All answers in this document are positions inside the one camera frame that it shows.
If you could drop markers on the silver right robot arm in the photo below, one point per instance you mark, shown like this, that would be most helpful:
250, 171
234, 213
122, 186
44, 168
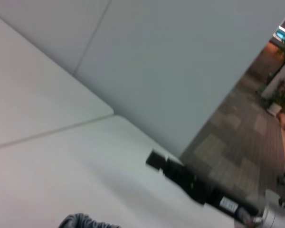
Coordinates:
273, 213

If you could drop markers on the green plant in white pot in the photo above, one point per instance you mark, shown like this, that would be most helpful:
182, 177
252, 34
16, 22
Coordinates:
283, 99

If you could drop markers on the blue denim shorts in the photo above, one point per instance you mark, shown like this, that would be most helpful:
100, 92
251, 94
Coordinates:
85, 222

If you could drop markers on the glowing blue screen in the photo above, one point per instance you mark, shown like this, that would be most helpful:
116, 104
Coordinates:
281, 36

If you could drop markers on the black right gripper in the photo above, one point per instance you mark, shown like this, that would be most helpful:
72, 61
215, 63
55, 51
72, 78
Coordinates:
211, 192

